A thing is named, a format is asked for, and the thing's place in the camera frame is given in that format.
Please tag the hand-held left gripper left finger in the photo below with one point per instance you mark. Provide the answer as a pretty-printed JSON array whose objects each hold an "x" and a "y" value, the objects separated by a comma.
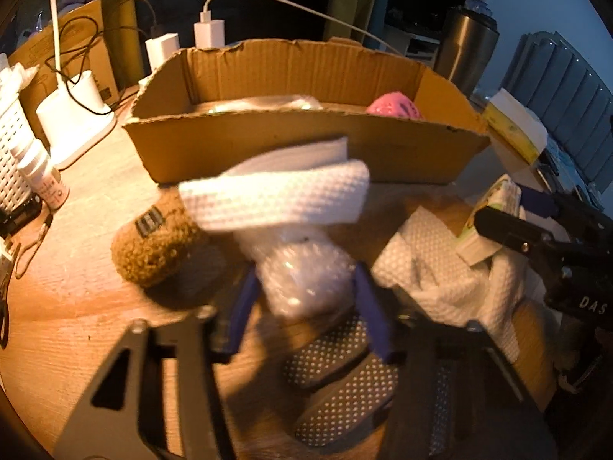
[{"x": 246, "y": 302}]

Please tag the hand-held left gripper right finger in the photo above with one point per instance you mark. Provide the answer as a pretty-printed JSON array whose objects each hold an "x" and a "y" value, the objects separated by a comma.
[{"x": 373, "y": 316}]

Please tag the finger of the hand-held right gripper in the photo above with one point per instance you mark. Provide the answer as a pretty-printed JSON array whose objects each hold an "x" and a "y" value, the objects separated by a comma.
[
  {"x": 517, "y": 235},
  {"x": 539, "y": 200}
]

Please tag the white bubble wrap bundle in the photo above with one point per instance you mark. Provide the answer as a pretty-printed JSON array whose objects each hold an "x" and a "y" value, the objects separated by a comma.
[{"x": 299, "y": 268}]

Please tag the white waffle cloth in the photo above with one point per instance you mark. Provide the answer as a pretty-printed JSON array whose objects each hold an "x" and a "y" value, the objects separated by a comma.
[{"x": 431, "y": 268}]

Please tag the white waffle towel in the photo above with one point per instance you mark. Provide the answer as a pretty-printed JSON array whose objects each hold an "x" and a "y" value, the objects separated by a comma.
[{"x": 282, "y": 196}]

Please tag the cardboard box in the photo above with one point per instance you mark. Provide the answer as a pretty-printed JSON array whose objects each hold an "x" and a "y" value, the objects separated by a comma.
[{"x": 297, "y": 143}]

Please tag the small green white carton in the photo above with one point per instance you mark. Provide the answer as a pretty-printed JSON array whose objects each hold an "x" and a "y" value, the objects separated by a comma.
[{"x": 493, "y": 211}]

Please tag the grey dotted slipper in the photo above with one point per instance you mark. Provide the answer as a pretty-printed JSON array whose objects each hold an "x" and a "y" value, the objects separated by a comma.
[
  {"x": 325, "y": 352},
  {"x": 349, "y": 402}
]

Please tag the yellow tissue box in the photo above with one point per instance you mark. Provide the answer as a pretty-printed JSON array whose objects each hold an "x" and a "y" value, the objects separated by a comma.
[{"x": 515, "y": 124}]

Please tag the steel tumbler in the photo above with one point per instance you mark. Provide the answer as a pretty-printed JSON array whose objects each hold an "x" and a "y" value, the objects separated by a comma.
[{"x": 467, "y": 48}]

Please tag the pink perforated ball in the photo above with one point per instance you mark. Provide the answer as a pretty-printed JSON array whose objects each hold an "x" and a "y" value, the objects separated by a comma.
[{"x": 395, "y": 105}]

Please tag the clear plastic bag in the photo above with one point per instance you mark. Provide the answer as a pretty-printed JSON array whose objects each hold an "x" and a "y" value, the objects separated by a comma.
[{"x": 258, "y": 104}]

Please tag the white spray bottle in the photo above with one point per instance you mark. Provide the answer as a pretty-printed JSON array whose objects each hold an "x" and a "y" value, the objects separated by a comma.
[{"x": 45, "y": 177}]

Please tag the white desk lamp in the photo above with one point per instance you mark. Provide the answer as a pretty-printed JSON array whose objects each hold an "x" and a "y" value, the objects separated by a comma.
[{"x": 72, "y": 115}]

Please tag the white lattice basket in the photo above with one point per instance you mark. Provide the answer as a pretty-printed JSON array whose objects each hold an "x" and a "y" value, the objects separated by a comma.
[{"x": 12, "y": 124}]

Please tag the large brown cardboard carton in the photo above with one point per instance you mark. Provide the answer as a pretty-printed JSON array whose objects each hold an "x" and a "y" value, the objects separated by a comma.
[{"x": 91, "y": 33}]

